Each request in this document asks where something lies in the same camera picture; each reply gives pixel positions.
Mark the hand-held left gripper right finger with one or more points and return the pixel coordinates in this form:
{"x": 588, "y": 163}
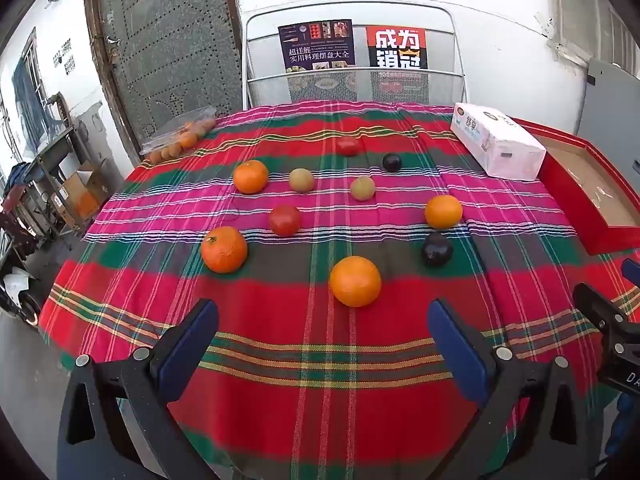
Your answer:
{"x": 460, "y": 355}

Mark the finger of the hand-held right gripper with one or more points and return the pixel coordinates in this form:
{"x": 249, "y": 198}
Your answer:
{"x": 600, "y": 307}
{"x": 634, "y": 272}

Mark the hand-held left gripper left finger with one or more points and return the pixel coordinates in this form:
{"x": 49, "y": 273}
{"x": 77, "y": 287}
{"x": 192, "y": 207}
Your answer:
{"x": 192, "y": 345}

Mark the red cardboard tray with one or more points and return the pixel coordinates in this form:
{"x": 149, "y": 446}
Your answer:
{"x": 565, "y": 210}

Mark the orange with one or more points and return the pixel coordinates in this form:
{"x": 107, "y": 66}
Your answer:
{"x": 355, "y": 281}
{"x": 251, "y": 176}
{"x": 224, "y": 249}
{"x": 443, "y": 211}

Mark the dark purple plum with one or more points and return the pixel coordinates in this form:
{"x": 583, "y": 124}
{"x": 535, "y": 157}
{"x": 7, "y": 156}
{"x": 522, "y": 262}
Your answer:
{"x": 438, "y": 249}
{"x": 392, "y": 162}

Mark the red tomato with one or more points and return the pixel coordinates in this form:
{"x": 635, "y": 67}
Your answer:
{"x": 285, "y": 220}
{"x": 347, "y": 146}

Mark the greenish brown round fruit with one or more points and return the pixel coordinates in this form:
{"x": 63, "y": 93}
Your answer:
{"x": 301, "y": 180}
{"x": 362, "y": 188}

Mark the person's right hand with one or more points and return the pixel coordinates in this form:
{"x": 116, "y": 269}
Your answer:
{"x": 627, "y": 410}

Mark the plaid tablecloth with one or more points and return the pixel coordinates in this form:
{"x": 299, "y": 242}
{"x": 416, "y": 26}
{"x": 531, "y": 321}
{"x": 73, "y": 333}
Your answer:
{"x": 320, "y": 385}

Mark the grey electrical box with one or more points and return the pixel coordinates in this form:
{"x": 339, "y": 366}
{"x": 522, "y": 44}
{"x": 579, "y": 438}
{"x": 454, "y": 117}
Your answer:
{"x": 607, "y": 105}

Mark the white scooter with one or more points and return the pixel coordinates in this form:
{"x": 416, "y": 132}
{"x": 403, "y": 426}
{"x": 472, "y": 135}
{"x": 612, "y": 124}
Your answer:
{"x": 17, "y": 292}

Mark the cardboard box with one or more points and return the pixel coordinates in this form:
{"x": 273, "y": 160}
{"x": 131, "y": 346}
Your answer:
{"x": 82, "y": 195}

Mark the white tissue pack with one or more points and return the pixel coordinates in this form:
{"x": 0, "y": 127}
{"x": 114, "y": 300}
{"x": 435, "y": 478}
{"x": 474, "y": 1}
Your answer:
{"x": 495, "y": 145}

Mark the pile of small oranges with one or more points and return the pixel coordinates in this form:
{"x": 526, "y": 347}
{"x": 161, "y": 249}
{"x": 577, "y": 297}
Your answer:
{"x": 187, "y": 139}

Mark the clear bag of fruit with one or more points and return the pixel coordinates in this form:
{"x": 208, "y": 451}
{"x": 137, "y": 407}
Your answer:
{"x": 165, "y": 132}

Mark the metal shelf with boxes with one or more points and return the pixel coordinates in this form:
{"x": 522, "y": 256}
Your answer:
{"x": 50, "y": 160}

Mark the barred window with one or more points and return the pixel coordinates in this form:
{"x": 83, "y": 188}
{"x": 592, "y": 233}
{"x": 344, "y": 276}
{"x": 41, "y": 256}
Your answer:
{"x": 595, "y": 20}

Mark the white metal mesh rack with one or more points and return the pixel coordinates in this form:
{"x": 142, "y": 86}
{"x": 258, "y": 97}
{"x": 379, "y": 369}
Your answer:
{"x": 260, "y": 60}

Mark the studded metal door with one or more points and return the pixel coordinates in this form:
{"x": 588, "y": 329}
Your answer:
{"x": 170, "y": 45}

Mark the blue curtained window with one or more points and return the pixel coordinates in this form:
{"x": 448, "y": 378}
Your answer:
{"x": 30, "y": 90}

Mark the red and black book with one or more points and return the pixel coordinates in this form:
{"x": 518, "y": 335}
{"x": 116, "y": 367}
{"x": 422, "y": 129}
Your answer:
{"x": 397, "y": 52}

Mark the purple cookbook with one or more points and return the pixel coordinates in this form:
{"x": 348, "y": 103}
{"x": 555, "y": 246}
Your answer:
{"x": 317, "y": 55}

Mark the wall notices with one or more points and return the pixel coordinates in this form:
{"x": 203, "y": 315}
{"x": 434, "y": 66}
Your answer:
{"x": 65, "y": 55}

